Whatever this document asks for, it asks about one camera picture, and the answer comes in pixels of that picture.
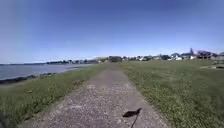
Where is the dark green bush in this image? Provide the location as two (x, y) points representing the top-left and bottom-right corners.
(108, 55), (123, 63)

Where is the grey gravel path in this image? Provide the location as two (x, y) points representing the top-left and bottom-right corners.
(17, 63), (172, 128)

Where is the distant line of trees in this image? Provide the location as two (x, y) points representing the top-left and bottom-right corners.
(45, 58), (99, 65)

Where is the wide grass field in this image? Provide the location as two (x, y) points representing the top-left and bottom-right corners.
(117, 58), (224, 128)

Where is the row of distant houses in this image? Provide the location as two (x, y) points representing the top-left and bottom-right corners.
(121, 47), (224, 62)

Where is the grass strip beside water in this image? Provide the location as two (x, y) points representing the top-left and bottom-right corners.
(0, 63), (109, 128)

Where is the blue-grey water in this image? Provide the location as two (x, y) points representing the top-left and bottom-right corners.
(0, 63), (93, 81)

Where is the dark rocky shoreline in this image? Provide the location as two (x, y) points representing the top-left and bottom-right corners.
(0, 66), (81, 86)

